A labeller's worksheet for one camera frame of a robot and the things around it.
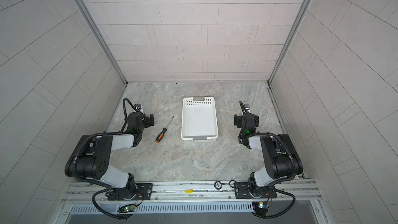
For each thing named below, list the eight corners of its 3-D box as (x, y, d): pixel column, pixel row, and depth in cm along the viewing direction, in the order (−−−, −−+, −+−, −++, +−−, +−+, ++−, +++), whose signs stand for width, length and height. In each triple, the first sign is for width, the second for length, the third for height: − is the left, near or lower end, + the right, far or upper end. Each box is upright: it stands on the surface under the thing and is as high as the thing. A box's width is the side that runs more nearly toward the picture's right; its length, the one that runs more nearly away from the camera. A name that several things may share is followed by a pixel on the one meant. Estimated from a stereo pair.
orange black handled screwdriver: (156, 142, 88) (155, 140, 87) (172, 117, 99) (171, 115, 97) (158, 143, 88) (157, 141, 86) (173, 118, 99) (173, 116, 97)
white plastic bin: (180, 144, 88) (178, 138, 82) (184, 103, 107) (183, 96, 101) (217, 144, 88) (218, 138, 82) (215, 103, 107) (216, 96, 101)
